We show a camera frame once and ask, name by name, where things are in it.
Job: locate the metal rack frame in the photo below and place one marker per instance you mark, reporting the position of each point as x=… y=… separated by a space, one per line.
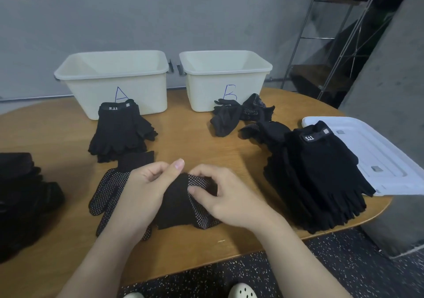
x=344 y=36

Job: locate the person's white shoe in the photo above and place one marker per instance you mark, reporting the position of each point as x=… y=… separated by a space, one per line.
x=132 y=295
x=243 y=290

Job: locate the person's left hand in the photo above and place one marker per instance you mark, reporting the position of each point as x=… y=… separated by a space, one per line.
x=142 y=198

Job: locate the white plastic bin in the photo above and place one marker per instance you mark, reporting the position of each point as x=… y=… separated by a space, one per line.
x=79 y=96
x=199 y=92

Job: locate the stack of black gloves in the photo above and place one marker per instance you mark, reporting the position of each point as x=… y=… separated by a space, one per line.
x=6 y=248

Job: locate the person's left white shoe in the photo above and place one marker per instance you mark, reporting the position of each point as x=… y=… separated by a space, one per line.
x=132 y=295

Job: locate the grey wall pipe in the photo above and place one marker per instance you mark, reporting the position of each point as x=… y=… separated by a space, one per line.
x=33 y=98

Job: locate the person's right forearm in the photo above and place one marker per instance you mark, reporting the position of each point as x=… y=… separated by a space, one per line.
x=298 y=261

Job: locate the person's left forearm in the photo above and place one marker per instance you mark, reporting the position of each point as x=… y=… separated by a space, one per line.
x=99 y=268

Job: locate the black fingerless glove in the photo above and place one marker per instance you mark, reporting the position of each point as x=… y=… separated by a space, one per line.
x=358 y=188
x=281 y=168
x=311 y=168
x=338 y=165
x=305 y=202
x=344 y=195
x=106 y=152
x=112 y=132
x=291 y=188
x=318 y=218
x=129 y=139

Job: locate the white flat tray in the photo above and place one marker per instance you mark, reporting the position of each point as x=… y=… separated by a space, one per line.
x=384 y=155

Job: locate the person's right white shoe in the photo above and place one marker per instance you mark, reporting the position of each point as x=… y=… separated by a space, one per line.
x=243 y=290

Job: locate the pile of black gloves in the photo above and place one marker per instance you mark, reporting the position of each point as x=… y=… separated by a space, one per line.
x=16 y=245
x=245 y=115

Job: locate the person's right hand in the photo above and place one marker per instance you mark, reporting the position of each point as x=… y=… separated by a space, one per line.
x=238 y=205

